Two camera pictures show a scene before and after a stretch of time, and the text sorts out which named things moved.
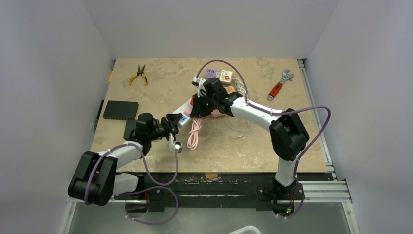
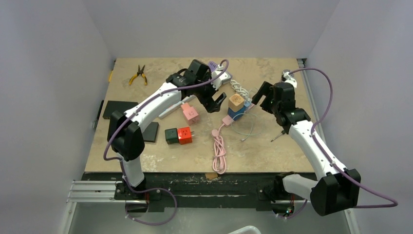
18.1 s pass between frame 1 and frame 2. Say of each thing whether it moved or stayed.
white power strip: moved
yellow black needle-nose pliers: stayed
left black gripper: moved
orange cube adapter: moved
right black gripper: moved
